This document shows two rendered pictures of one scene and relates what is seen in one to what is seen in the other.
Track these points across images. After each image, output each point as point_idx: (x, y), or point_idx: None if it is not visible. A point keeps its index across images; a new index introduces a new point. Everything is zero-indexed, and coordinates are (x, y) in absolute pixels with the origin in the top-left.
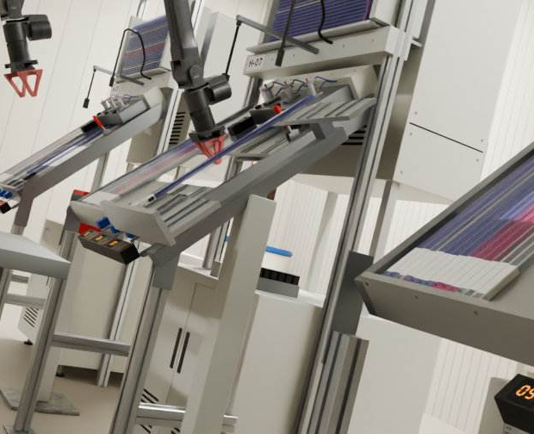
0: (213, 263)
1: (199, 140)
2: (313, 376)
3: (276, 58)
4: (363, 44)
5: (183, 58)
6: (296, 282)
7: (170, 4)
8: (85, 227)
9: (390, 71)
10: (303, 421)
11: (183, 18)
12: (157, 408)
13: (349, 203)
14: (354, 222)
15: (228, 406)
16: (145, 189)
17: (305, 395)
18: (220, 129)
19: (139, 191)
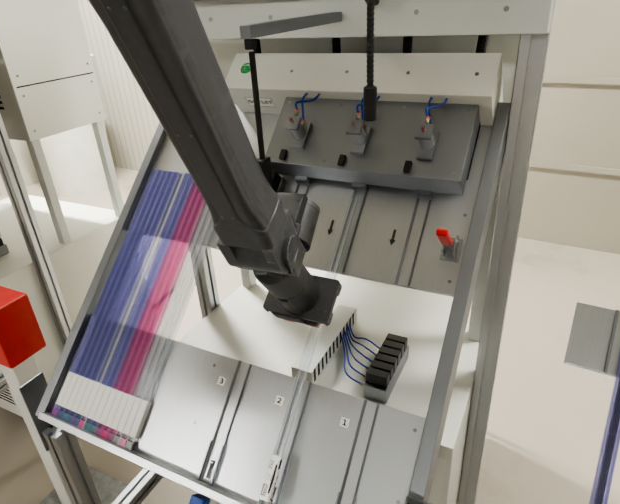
0: (292, 370)
1: (303, 322)
2: (481, 443)
3: (220, 17)
4: (478, 14)
5: (269, 246)
6: (406, 345)
7: (208, 153)
8: (21, 349)
9: (544, 63)
10: (477, 477)
11: (244, 165)
12: None
13: (492, 268)
14: (508, 290)
15: None
16: (189, 374)
17: (470, 456)
18: (338, 294)
19: (178, 382)
